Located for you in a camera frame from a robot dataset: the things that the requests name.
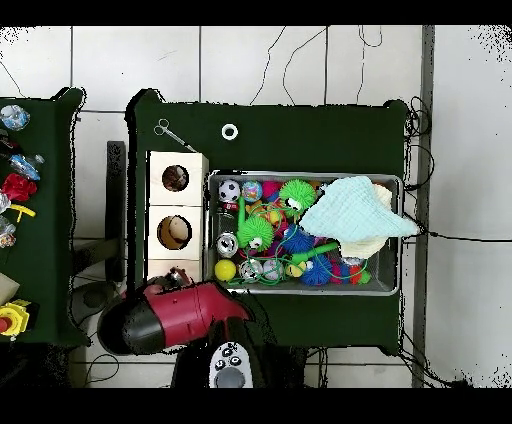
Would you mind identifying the cream knitted cloth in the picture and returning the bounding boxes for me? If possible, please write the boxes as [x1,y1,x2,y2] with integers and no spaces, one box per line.
[339,181,394,260]

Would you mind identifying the mint green knitted cloth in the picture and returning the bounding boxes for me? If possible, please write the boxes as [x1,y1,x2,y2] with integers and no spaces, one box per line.
[298,175,420,244]

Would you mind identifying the wooden box with three holes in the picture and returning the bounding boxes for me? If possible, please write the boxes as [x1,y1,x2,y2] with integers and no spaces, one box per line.
[145,150,210,283]

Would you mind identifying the yellow ball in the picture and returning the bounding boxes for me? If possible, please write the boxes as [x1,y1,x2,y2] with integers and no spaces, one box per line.
[214,258,238,282]

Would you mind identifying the silver soda can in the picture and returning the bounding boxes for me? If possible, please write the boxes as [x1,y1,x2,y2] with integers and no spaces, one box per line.
[216,232,240,259]

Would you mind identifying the green spiky rubber ball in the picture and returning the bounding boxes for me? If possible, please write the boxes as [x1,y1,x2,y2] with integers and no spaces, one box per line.
[236,214,275,252]

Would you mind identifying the white toy baseball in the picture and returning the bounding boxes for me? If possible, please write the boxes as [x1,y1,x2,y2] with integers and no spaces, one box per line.
[262,258,284,281]

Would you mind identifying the black white toy soccer ball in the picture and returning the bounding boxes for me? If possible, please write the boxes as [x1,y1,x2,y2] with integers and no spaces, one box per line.
[218,179,242,203]

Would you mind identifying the colourful globe ball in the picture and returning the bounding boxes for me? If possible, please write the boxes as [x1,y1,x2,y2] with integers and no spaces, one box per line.
[241,180,264,204]

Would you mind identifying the blue spiky ball with eyes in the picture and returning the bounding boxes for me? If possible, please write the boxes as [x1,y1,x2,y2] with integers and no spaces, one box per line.
[298,255,334,287]

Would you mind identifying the green spiky ball with eyes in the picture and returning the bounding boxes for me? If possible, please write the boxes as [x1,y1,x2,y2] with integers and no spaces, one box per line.
[278,178,317,215]

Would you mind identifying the metal scissors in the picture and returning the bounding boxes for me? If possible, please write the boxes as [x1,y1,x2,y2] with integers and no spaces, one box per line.
[153,118,199,154]

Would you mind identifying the yellow plastic toy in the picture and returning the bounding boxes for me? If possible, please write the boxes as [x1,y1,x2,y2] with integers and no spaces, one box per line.
[8,203,37,224]

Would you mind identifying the yellow emergency stop button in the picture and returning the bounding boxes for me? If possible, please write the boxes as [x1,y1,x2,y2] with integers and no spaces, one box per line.
[0,299,32,339]

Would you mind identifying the beige foam block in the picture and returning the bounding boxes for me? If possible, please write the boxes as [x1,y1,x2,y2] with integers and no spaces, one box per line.
[0,272,21,307]

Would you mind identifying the clear plastic packet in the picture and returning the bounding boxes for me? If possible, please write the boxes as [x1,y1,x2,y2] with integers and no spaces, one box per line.
[0,215,18,249]

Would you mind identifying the red cloth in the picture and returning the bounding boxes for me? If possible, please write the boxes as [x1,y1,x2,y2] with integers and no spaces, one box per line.
[0,172,38,202]

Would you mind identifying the crushed bottle with blue label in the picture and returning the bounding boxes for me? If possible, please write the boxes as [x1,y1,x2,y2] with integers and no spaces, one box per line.
[8,153,46,182]

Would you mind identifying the crushed clear plastic bottle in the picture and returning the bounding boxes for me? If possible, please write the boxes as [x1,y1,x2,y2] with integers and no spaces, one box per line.
[0,104,31,132]

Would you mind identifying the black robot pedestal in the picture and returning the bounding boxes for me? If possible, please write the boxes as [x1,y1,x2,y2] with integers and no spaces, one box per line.
[279,346,309,388]

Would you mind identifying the wire mesh bin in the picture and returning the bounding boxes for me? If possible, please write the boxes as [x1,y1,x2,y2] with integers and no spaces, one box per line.
[204,170,403,297]

